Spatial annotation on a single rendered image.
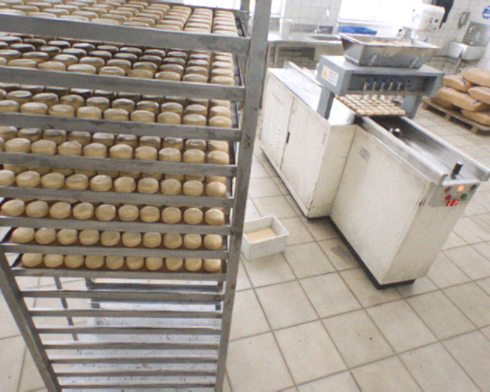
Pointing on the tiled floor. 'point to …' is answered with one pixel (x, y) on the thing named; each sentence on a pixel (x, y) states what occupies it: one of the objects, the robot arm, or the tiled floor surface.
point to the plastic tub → (263, 237)
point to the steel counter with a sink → (302, 36)
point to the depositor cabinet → (305, 144)
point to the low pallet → (463, 118)
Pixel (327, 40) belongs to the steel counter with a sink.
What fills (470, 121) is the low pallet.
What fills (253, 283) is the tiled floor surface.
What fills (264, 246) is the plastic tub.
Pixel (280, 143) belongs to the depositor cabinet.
